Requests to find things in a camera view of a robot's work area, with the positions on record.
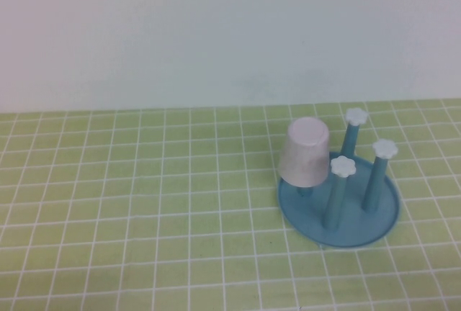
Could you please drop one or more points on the pink plastic cup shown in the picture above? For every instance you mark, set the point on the pink plastic cup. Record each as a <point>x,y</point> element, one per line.
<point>306,160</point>

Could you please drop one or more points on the green checked tablecloth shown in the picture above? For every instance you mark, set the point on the green checked tablecloth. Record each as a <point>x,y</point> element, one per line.
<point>108,199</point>

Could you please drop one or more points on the blue cup stand white caps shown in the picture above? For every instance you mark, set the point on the blue cup stand white caps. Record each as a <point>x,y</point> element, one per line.
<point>342,224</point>

